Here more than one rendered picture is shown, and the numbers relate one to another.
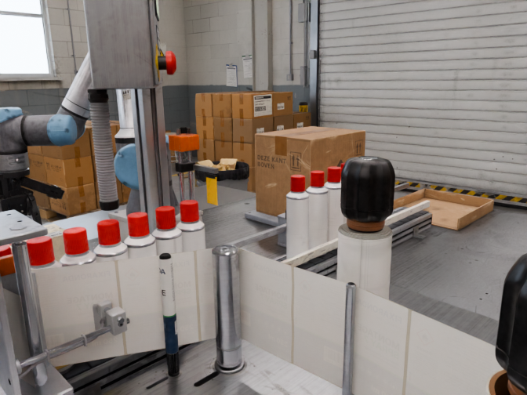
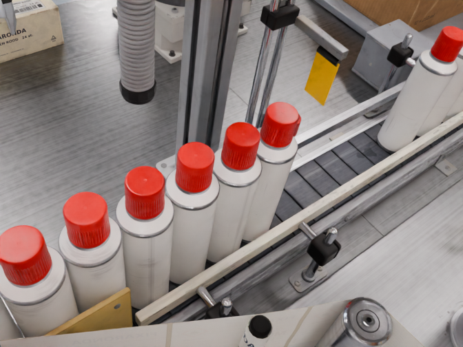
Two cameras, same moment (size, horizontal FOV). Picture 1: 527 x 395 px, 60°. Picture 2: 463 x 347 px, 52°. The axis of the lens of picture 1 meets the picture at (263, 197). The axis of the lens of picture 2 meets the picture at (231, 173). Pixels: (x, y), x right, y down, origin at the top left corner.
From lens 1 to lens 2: 49 cm
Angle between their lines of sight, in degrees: 35
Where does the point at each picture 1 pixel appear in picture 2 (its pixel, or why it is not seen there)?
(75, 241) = (88, 235)
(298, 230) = (417, 114)
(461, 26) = not seen: outside the picture
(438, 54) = not seen: outside the picture
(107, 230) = (145, 202)
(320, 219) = (451, 96)
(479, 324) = not seen: outside the picture
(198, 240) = (282, 174)
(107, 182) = (138, 61)
